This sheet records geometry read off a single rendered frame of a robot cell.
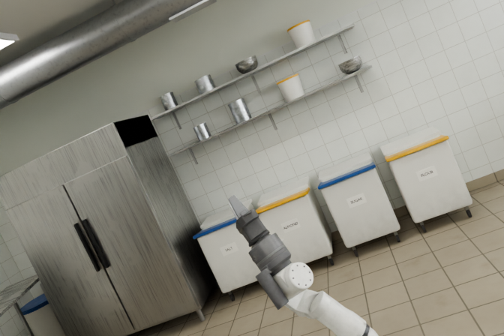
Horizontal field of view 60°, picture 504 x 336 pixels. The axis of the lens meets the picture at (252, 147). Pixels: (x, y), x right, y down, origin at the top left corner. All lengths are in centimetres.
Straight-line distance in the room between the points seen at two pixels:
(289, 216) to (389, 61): 181
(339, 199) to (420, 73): 151
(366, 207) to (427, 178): 58
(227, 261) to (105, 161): 148
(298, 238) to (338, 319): 305
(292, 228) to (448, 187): 140
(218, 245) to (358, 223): 133
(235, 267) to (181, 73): 208
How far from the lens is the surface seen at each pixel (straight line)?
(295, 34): 433
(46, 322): 562
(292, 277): 109
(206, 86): 447
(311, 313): 116
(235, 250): 430
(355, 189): 404
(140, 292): 448
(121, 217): 426
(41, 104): 554
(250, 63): 437
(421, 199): 415
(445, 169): 412
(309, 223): 413
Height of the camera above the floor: 166
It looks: 5 degrees down
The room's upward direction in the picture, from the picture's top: 24 degrees counter-clockwise
